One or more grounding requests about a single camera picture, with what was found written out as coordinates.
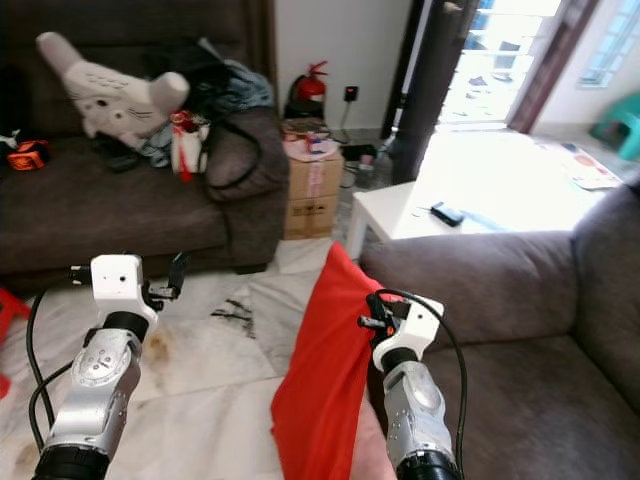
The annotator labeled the red pillow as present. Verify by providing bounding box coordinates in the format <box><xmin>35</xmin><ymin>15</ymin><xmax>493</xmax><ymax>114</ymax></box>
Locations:
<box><xmin>270</xmin><ymin>242</ymin><xmax>406</xmax><ymax>480</ymax></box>

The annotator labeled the dark grey two-seat sofa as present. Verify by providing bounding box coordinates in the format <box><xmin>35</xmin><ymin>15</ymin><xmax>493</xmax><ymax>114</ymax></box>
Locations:
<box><xmin>360</xmin><ymin>180</ymin><xmax>640</xmax><ymax>480</ymax></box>

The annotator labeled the white grey Totoro plush pillow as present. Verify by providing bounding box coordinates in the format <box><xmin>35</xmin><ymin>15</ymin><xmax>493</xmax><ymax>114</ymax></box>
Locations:
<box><xmin>36</xmin><ymin>31</ymin><xmax>191</xmax><ymax>151</ymax></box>

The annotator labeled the white side table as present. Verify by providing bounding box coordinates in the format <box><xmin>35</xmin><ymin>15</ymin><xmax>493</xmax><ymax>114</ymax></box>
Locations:
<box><xmin>345</xmin><ymin>178</ymin><xmax>596</xmax><ymax>259</ymax></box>

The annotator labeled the grey handheld game console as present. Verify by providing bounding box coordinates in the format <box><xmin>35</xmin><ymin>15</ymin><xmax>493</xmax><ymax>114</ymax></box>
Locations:
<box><xmin>98</xmin><ymin>145</ymin><xmax>146</xmax><ymax>174</ymax></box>

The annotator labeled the white handbag with red tassel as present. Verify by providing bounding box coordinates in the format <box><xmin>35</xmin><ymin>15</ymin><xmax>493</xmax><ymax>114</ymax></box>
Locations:
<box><xmin>172</xmin><ymin>110</ymin><xmax>211</xmax><ymax>184</ymax></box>

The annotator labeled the black key fob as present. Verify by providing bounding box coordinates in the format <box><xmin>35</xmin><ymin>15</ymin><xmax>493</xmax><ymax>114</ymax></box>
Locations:
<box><xmin>430</xmin><ymin>202</ymin><xmax>466</xmax><ymax>228</ymax></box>

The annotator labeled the grey plastic container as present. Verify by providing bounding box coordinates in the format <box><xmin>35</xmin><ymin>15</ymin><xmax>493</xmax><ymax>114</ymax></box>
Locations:
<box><xmin>352</xmin><ymin>155</ymin><xmax>376</xmax><ymax>191</ymax></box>

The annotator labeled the cardboard box with fragile tape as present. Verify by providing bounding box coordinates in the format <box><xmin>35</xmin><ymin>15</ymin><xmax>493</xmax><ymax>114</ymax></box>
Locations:
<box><xmin>285</xmin><ymin>138</ymin><xmax>346</xmax><ymax>204</ymax></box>

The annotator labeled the red plastic stool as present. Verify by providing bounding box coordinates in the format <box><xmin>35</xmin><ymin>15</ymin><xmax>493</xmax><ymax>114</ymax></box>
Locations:
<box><xmin>0</xmin><ymin>288</ymin><xmax>33</xmax><ymax>401</ymax></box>

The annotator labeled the pink cloth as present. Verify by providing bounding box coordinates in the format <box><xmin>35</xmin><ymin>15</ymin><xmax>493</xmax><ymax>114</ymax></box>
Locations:
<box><xmin>288</xmin><ymin>135</ymin><xmax>341</xmax><ymax>164</ymax></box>

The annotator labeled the orange black device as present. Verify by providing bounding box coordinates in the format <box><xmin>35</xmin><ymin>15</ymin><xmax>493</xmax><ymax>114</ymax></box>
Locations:
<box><xmin>7</xmin><ymin>140</ymin><xmax>53</xmax><ymax>173</ymax></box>

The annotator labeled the blue-grey blanket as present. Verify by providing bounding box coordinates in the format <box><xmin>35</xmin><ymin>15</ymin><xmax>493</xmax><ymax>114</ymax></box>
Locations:
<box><xmin>142</xmin><ymin>62</ymin><xmax>274</xmax><ymax>161</ymax></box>

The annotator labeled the black leather handbag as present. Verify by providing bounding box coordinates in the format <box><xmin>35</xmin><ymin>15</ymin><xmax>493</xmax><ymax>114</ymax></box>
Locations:
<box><xmin>145</xmin><ymin>40</ymin><xmax>231</xmax><ymax>111</ymax></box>

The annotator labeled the red fire extinguisher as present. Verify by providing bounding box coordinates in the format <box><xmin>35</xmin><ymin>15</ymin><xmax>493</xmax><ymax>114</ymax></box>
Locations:
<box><xmin>283</xmin><ymin>61</ymin><xmax>329</xmax><ymax>121</ymax></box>

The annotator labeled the dark wooden door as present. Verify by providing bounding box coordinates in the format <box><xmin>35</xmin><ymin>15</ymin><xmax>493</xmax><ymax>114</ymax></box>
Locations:
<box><xmin>382</xmin><ymin>0</ymin><xmax>491</xmax><ymax>184</ymax></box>

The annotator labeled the white barred window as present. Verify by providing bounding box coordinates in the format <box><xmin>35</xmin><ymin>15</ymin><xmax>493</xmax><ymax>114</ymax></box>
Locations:
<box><xmin>445</xmin><ymin>0</ymin><xmax>571</xmax><ymax>126</ymax></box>

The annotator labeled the green plastic chair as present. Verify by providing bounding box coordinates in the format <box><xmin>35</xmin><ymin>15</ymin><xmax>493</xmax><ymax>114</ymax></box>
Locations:
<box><xmin>590</xmin><ymin>95</ymin><xmax>640</xmax><ymax>161</ymax></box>

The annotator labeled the louvre glass window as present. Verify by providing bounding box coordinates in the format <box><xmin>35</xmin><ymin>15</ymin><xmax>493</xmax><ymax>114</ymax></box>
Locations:
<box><xmin>580</xmin><ymin>8</ymin><xmax>640</xmax><ymax>89</ymax></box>

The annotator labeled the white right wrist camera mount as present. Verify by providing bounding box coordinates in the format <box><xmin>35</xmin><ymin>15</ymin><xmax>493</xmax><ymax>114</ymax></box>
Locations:
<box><xmin>370</xmin><ymin>297</ymin><xmax>444</xmax><ymax>373</ymax></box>

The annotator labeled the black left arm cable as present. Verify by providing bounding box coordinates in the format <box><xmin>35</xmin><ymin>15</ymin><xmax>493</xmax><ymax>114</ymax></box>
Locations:
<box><xmin>24</xmin><ymin>265</ymin><xmax>96</xmax><ymax>456</ymax></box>

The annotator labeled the black shoulder strap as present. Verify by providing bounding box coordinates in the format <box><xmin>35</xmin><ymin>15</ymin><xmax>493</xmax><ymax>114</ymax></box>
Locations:
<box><xmin>202</xmin><ymin>115</ymin><xmax>264</xmax><ymax>191</ymax></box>

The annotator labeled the brown wooden door frame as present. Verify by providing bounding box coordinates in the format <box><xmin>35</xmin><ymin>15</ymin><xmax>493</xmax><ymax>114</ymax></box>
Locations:
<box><xmin>508</xmin><ymin>0</ymin><xmax>606</xmax><ymax>136</ymax></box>

